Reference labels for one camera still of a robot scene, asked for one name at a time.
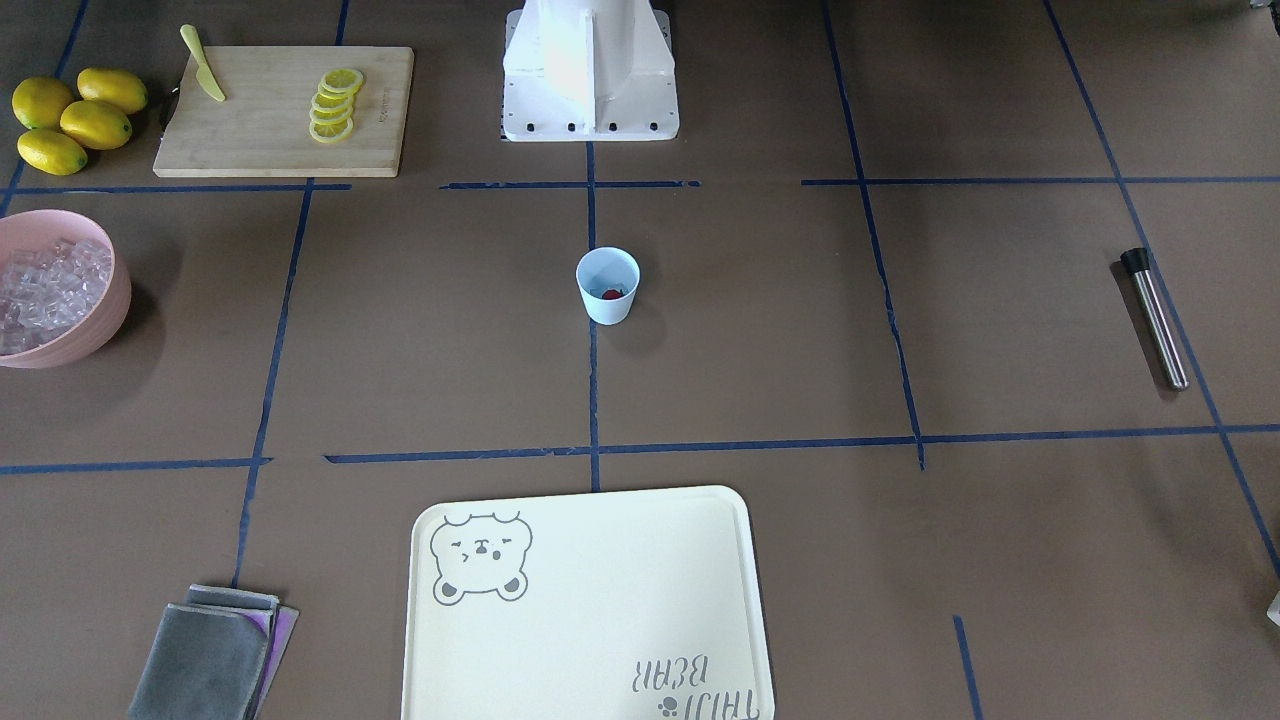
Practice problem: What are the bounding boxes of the grey folded cloths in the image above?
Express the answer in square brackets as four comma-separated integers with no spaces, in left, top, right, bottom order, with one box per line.
[128,584,300,719]

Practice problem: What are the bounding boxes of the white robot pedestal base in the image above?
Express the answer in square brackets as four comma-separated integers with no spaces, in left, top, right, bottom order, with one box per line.
[500,1,680,143]

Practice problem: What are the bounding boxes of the yellow lemon middle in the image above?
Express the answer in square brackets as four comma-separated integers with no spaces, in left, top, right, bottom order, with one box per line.
[59,100,133,151]

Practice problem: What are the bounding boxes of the light blue plastic cup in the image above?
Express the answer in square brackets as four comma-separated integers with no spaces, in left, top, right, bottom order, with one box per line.
[575,247,643,325]

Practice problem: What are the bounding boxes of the steel muddler black tip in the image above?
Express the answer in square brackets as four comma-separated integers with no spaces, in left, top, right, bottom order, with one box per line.
[1120,247,1190,391]

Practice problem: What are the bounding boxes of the yellow lemon lower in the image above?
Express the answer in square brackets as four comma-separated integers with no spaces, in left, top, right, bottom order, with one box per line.
[15,129,88,176]

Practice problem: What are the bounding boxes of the wooden cutting board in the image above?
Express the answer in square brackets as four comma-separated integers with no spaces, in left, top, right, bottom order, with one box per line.
[154,46,415,178]

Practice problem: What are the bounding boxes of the pink bowl of ice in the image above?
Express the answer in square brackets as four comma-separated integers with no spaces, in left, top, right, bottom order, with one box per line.
[1,209,132,369]

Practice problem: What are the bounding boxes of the yellow lemon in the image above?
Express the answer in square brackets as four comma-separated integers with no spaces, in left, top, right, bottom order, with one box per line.
[15,129,88,176]
[59,100,133,151]
[12,76,76,129]
[76,67,148,115]

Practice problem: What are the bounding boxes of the cream bear serving tray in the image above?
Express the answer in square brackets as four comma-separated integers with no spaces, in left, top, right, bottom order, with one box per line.
[399,486,776,719]

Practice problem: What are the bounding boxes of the lemon slices stack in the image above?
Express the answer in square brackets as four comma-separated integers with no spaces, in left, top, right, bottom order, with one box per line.
[307,67,366,143]

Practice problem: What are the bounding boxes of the yellow-green plastic knife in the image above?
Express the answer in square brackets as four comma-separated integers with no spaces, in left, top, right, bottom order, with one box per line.
[180,24,227,102]

